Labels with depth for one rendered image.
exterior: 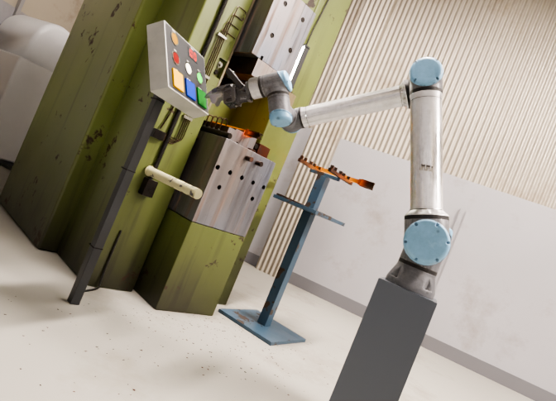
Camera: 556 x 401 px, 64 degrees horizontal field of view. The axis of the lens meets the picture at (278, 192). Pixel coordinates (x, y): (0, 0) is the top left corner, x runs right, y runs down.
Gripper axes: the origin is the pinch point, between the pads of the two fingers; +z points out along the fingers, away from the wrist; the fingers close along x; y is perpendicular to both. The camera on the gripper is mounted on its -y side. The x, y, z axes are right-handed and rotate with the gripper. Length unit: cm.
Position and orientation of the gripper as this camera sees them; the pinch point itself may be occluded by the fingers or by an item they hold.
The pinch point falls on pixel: (207, 95)
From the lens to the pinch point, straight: 198.1
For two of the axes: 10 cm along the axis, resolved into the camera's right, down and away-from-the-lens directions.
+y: 1.1, 9.8, -1.9
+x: 3.0, 1.5, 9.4
